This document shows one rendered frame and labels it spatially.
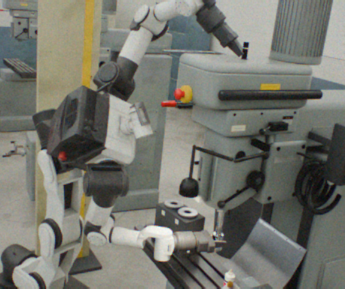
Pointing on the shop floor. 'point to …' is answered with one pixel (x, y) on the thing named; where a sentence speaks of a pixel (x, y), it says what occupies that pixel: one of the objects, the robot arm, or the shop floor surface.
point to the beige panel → (61, 13)
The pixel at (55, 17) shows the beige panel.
